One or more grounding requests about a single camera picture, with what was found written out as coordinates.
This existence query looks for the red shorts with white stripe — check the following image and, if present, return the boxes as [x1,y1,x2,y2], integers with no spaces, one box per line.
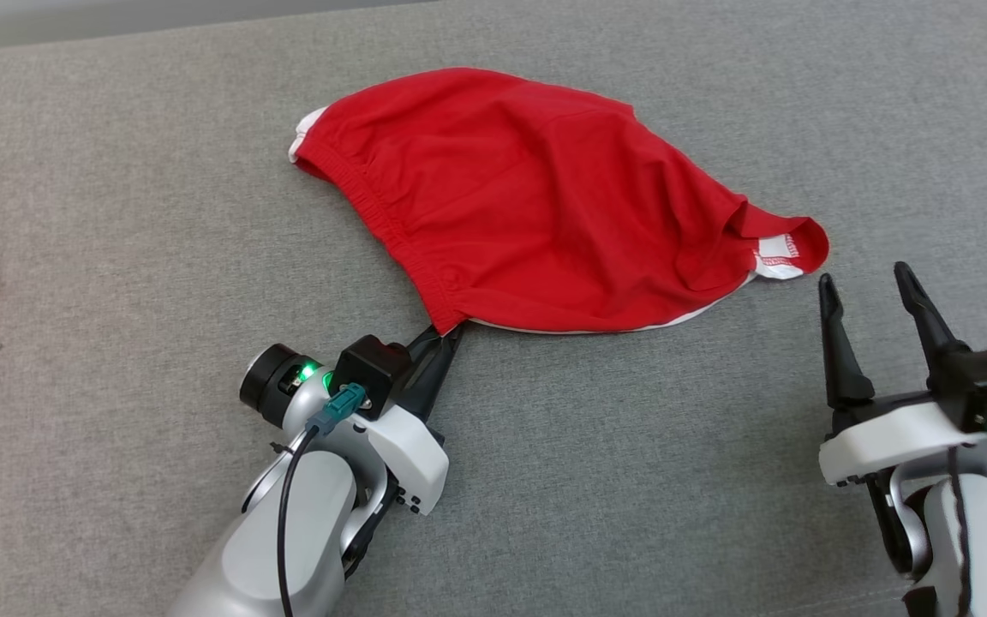
[288,67,830,337]

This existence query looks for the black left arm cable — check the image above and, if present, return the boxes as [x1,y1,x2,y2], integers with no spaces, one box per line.
[275,383,368,617]

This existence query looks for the grey fabric sofa surface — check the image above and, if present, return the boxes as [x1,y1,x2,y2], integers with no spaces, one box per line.
[0,0,987,617]

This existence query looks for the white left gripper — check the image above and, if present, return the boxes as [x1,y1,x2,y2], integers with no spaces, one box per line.
[355,323,466,518]

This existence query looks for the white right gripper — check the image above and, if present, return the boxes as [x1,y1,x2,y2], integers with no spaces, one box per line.
[817,261,987,489]

